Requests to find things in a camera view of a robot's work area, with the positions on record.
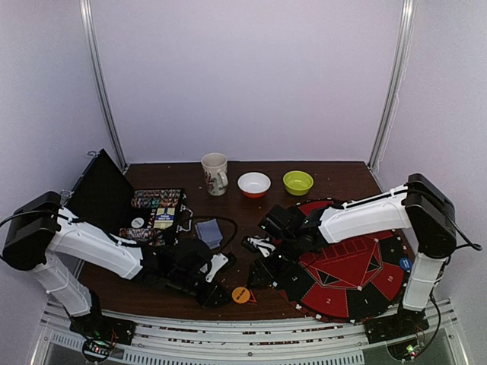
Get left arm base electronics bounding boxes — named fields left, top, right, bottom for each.
left=69, top=315, right=136, bottom=363

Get folded blue grey cloth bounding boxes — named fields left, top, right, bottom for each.
left=196, top=219, right=223, bottom=249

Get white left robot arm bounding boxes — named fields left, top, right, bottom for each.
left=2, top=192, right=231, bottom=338

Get black red triangular all-in marker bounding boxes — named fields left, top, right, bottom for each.
left=247, top=288, right=257, bottom=304

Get blue texas holdem card box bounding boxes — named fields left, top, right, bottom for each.
left=153, top=208, right=176, bottom=230

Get aluminium frame post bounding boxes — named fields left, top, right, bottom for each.
left=79, top=0, right=129, bottom=171
left=368, top=0, right=416, bottom=175

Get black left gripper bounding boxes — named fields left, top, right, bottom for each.
left=168, top=268, right=231, bottom=309

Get orange big blind button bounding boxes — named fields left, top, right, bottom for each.
left=231, top=287, right=250, bottom=304

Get right aluminium frame post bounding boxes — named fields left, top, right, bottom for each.
left=368, top=0, right=416, bottom=175

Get black poker chip case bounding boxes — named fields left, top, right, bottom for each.
left=66, top=149, right=186, bottom=251

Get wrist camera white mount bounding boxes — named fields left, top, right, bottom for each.
left=247, top=236, right=276, bottom=258
left=204, top=253, right=224, bottom=283

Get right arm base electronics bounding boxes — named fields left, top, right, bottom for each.
left=364, top=311, right=430, bottom=362

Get white orange bowl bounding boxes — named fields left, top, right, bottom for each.
left=237, top=172, right=272, bottom=198

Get upper poker chip row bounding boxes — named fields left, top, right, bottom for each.
left=133, top=189, right=183, bottom=200

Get lime green bowl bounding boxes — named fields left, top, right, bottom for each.
left=282, top=170, right=314, bottom=196

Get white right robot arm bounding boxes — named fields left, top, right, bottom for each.
left=245, top=173, right=457, bottom=336

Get blue small blind button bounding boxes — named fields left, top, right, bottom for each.
left=399, top=257, right=412, bottom=272

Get aluminium front table rail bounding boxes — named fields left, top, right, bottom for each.
left=40, top=298, right=460, bottom=364

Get red black poker mat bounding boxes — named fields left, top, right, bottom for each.
left=270, top=198, right=409, bottom=322

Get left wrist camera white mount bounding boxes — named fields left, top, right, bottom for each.
left=204, top=253, right=224, bottom=283

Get front poker chip stacks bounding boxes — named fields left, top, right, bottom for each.
left=119, top=228, right=165, bottom=246

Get left aluminium frame post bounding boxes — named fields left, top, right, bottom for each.
left=79, top=0, right=129, bottom=171

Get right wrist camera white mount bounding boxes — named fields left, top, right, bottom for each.
left=247, top=236, right=276, bottom=258

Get ceramic coral pattern mug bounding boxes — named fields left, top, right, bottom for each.
left=201, top=152, right=228, bottom=196

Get white dealer button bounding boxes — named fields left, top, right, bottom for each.
left=131, top=217, right=145, bottom=229

